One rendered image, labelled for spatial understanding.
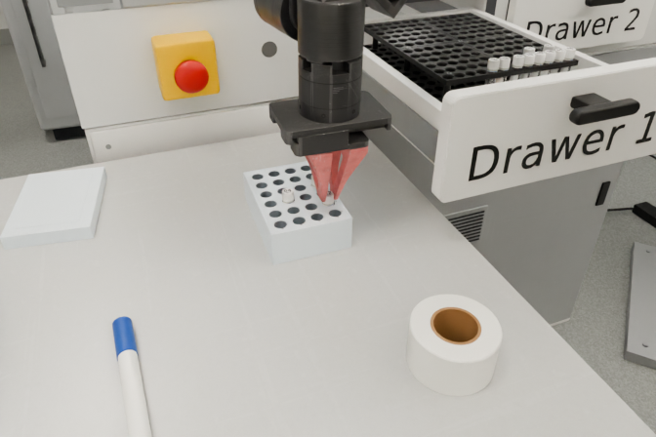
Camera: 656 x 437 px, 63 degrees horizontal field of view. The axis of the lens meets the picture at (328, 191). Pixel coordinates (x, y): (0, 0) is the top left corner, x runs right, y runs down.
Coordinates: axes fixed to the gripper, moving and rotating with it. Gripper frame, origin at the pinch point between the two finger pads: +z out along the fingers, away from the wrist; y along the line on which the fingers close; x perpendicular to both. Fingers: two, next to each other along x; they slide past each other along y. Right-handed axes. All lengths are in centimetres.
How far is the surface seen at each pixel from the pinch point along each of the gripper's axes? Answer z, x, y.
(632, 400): 81, -7, -80
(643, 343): 77, -18, -92
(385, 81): -6.8, -9.9, -10.3
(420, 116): -6.3, -1.4, -10.5
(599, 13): -6, -27, -57
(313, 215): 1.6, 1.4, 2.0
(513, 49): -8.9, -9.9, -27.3
